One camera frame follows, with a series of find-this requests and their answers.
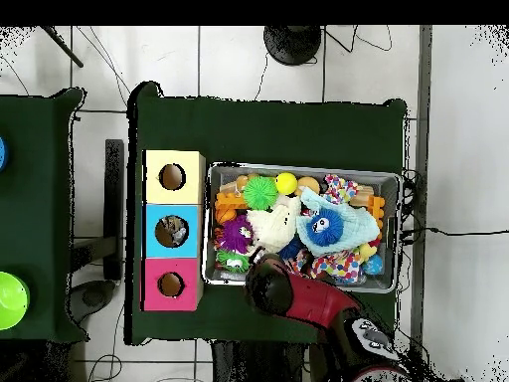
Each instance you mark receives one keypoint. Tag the green spiky rubber ball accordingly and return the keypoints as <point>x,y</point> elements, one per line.
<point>261,192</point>

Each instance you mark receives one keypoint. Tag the shallow clear mesh bin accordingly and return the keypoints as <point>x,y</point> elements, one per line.
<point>391,181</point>

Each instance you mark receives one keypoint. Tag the black round stand base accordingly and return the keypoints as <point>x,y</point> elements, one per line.
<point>293,44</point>

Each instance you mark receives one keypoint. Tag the orange toy building block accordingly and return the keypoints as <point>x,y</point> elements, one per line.
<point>231,208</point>

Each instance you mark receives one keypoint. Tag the cream white cloth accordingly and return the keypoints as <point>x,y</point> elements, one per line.
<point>274,223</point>

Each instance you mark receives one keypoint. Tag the black pole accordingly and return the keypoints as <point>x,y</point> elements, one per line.
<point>64,48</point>

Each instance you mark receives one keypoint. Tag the purple spiky ball with eyes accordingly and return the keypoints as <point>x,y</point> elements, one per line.
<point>238,235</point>

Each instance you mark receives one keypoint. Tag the mint green cloth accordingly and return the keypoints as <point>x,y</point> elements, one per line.
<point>358,231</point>

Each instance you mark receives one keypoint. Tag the large colourful dotted cloth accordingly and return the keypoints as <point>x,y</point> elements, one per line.
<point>338,266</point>

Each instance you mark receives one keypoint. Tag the green round bowl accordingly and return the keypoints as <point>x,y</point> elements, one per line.
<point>11,301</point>

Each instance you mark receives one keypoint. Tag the green cloth side table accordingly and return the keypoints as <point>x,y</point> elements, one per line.
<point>40,199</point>

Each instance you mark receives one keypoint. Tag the small colourful dotted cloth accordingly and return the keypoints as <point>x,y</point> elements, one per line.
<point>340,189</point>

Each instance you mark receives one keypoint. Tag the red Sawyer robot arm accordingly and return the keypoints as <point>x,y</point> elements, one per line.
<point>314,298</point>

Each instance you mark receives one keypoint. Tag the wooden box with three holes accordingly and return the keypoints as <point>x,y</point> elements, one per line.
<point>155,163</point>

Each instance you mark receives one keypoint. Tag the blue round object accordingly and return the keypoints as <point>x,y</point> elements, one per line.
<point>2,153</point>

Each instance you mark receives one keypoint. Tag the green toy with white eyes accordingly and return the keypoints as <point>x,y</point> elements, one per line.
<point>231,260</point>

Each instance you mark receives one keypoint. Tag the small blue yellow ball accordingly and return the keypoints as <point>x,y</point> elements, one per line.
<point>373,263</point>

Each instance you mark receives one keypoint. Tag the small orange plastic toy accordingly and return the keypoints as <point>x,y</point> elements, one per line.
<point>375,208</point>

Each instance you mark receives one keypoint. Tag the black panel stand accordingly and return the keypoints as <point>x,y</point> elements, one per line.
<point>114,207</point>

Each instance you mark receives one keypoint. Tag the grey round stand foot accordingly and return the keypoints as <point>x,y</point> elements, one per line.
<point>94,298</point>

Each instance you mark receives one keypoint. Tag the tan orange ball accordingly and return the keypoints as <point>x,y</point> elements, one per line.
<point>308,185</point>

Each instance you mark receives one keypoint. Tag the silver crushed can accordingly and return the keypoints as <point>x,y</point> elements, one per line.
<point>176,232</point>

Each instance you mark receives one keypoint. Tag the dark green table cloth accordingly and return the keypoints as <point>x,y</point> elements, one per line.
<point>278,135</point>

